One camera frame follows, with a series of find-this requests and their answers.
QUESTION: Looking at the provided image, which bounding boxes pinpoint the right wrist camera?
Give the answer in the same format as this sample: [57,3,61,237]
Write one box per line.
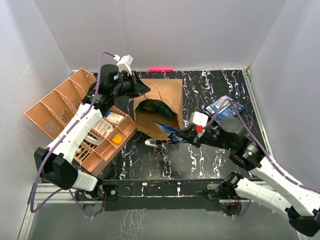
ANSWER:
[188,111,209,138]

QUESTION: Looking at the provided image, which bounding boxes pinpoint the blue white snack packet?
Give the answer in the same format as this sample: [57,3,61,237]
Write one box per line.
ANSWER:
[204,95,246,124]

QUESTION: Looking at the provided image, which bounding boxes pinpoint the pink tape strip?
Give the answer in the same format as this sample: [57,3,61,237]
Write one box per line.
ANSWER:
[148,67,174,72]

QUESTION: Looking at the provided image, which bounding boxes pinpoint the orange desk organizer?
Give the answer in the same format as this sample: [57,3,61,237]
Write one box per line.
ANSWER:
[24,68,137,177]

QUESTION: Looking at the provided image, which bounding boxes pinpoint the red green snack bag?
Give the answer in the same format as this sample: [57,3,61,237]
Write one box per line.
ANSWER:
[136,99,174,118]

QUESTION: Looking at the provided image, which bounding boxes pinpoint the yellow sticky note pad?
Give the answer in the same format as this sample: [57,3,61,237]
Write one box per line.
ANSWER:
[111,133,123,145]

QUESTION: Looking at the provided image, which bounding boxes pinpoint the card packs in organizer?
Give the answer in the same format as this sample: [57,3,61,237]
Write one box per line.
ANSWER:
[84,112,125,146]

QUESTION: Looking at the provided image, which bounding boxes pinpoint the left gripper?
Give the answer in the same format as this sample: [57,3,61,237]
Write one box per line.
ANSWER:
[110,70,150,99]

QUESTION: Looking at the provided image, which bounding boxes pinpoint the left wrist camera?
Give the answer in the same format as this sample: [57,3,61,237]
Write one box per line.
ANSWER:
[113,54,134,76]

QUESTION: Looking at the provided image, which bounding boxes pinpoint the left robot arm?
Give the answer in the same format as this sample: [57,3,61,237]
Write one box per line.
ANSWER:
[34,64,151,200]

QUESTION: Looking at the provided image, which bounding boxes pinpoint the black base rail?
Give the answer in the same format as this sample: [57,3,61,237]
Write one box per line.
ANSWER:
[74,178,251,212]

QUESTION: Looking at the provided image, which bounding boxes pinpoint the brown paper bag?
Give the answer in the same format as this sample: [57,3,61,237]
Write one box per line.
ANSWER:
[133,78,184,143]

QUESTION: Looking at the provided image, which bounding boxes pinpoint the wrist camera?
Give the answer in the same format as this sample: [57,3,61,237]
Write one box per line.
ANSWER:
[113,54,134,76]
[188,111,209,138]

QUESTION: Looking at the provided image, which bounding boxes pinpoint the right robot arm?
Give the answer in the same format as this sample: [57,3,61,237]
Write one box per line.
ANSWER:
[177,117,320,237]

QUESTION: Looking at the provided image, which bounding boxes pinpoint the dark blue snack bag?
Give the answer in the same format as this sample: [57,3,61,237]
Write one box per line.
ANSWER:
[153,121,183,143]

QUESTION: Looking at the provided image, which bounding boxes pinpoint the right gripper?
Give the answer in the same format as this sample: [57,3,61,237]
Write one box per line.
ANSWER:
[176,125,235,151]

